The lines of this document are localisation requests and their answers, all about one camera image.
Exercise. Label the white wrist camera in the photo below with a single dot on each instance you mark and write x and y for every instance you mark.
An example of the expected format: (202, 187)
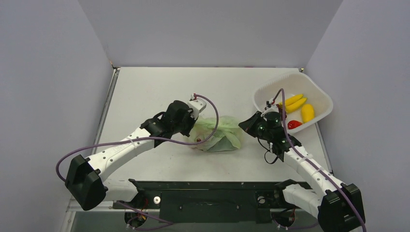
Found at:
(197, 105)
(271, 106)

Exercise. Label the white plastic basket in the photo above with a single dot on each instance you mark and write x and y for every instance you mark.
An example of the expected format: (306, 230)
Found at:
(287, 85)

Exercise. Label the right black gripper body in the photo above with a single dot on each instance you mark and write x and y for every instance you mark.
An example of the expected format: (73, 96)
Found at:
(249, 123)

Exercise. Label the lower yellow fake banana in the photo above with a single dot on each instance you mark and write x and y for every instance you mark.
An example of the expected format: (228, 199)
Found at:
(290, 111)

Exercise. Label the green plastic bag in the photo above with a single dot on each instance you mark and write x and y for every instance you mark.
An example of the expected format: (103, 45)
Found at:
(227, 137)

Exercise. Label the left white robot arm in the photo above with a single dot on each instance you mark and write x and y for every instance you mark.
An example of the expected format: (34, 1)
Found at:
(88, 179)

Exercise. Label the upper yellow fake banana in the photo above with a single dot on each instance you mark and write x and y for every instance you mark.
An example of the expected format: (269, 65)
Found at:
(295, 102)

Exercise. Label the red fake strawberry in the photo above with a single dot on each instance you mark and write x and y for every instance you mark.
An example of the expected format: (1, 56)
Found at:
(293, 124)

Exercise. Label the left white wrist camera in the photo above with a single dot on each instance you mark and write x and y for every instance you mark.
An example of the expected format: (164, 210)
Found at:
(197, 105)

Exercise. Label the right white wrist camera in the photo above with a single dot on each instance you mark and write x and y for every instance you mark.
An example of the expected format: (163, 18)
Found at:
(271, 106)

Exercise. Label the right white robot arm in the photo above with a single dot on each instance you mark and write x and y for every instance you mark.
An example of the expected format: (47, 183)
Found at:
(338, 207)

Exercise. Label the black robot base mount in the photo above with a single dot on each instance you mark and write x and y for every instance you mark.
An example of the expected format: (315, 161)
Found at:
(208, 202)

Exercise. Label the yellow fake mango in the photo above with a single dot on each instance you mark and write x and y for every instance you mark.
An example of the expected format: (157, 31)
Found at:
(307, 113)

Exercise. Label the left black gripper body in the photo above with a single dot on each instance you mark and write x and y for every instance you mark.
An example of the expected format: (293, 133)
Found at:
(185, 127)

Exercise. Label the yellow fake banana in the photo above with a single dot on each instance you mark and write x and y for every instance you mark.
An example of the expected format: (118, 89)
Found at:
(295, 102)
(290, 111)

